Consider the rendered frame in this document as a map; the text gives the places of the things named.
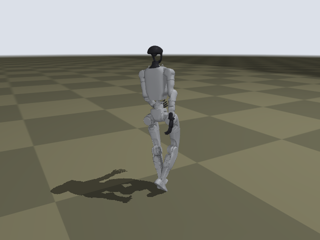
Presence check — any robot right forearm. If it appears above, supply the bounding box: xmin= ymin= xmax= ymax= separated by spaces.
xmin=167 ymin=90 xmax=178 ymax=118

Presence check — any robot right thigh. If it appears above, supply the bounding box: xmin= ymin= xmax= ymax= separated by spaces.
xmin=163 ymin=112 xmax=180 ymax=155

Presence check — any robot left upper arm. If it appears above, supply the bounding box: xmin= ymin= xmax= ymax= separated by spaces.
xmin=138 ymin=69 xmax=148 ymax=98

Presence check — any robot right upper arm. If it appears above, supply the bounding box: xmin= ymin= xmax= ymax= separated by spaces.
xmin=163 ymin=68 xmax=175 ymax=97

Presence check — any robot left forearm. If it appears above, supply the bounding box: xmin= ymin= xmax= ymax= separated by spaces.
xmin=143 ymin=97 xmax=156 ymax=108

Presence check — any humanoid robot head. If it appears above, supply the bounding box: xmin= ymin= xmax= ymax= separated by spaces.
xmin=147 ymin=45 xmax=163 ymax=69

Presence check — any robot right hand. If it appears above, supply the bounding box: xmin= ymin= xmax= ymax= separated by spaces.
xmin=164 ymin=112 xmax=175 ymax=135

